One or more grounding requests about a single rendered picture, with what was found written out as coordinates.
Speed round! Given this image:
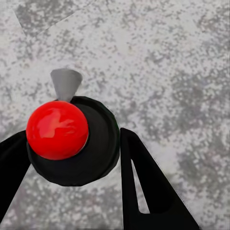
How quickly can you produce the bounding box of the insectifuge atomizer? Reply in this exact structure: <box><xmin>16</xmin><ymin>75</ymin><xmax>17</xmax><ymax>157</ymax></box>
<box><xmin>26</xmin><ymin>68</ymin><xmax>120</xmax><ymax>187</ymax></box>

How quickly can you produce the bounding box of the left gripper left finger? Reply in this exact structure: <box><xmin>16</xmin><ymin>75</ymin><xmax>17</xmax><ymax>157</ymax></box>
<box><xmin>0</xmin><ymin>130</ymin><xmax>31</xmax><ymax>224</ymax></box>

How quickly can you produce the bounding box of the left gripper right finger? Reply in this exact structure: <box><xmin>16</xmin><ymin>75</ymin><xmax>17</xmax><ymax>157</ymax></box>
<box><xmin>120</xmin><ymin>127</ymin><xmax>201</xmax><ymax>230</ymax></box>

